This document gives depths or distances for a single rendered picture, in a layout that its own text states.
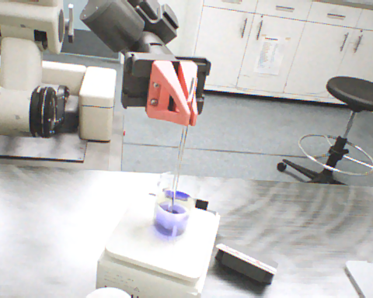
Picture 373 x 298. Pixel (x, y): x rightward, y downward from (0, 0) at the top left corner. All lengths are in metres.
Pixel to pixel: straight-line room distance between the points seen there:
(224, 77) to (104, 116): 1.71
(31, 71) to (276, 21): 2.12
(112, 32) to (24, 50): 0.80
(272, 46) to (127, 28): 2.61
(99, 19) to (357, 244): 0.56
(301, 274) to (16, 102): 0.94
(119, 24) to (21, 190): 0.34
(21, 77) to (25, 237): 0.74
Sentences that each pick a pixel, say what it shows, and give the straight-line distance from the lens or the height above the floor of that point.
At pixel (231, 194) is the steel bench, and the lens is 0.72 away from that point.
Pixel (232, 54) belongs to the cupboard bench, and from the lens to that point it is 2.98.
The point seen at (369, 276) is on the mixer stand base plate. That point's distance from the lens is 0.67.
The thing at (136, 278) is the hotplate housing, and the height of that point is 0.81.
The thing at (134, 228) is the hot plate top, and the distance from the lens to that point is 0.48.
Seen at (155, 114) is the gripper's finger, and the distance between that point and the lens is 0.42.
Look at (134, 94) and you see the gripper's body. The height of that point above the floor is 0.99.
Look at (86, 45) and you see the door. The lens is 3.49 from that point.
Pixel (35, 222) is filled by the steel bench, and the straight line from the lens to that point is 0.62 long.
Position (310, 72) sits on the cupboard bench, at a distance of 3.25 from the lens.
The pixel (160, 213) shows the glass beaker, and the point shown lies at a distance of 0.45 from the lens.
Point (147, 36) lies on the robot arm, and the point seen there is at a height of 1.04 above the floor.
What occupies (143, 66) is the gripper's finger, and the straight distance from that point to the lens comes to 0.41.
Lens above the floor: 1.18
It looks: 31 degrees down
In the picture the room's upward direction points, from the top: 11 degrees clockwise
